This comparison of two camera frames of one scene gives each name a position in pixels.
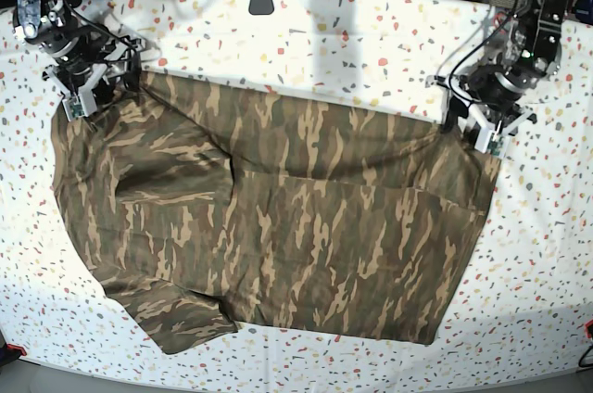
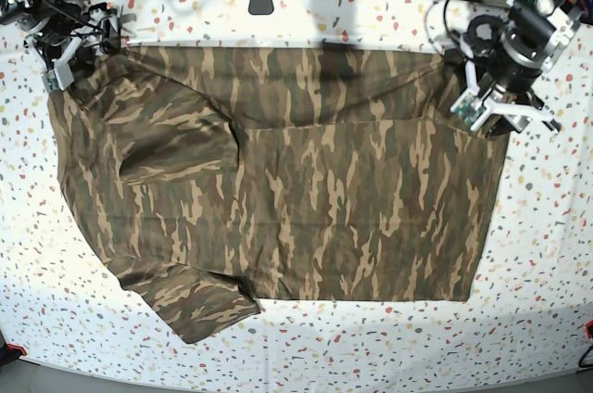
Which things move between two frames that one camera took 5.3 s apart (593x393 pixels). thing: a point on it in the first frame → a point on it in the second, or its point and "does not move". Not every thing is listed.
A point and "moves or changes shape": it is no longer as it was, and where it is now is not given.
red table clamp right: [586, 324] does not move
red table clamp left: [15, 347] does not move
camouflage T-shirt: [213, 209] moves or changes shape
